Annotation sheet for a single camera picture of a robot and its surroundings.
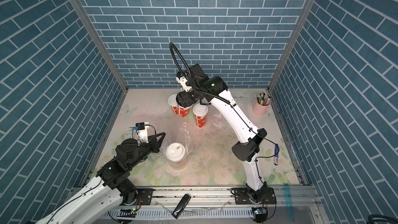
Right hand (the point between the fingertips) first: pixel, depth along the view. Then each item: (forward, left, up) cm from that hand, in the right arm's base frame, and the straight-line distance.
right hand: (186, 97), depth 74 cm
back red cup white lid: (+8, +11, -14) cm, 20 cm away
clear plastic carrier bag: (-13, +2, -11) cm, 17 cm away
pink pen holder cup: (+16, -43, -21) cm, 51 cm away
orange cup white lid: (-21, +3, -14) cm, 26 cm away
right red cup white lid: (+3, -6, -14) cm, 16 cm away
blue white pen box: (-6, +38, -30) cm, 49 cm away
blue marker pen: (-11, -51, -32) cm, 61 cm away
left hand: (-15, +6, -11) cm, 20 cm away
